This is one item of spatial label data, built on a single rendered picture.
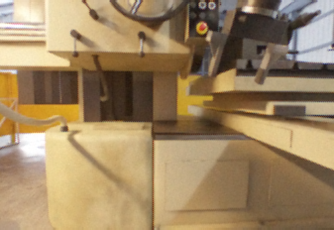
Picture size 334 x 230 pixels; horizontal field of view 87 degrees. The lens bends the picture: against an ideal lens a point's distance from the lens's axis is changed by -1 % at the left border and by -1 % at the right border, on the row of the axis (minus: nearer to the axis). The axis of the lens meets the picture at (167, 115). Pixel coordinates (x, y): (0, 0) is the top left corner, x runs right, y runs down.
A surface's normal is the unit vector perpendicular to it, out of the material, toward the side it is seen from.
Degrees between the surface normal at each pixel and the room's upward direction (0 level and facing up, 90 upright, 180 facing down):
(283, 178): 90
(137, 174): 90
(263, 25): 113
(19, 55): 90
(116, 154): 90
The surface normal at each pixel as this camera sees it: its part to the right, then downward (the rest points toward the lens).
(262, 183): 0.07, 0.09
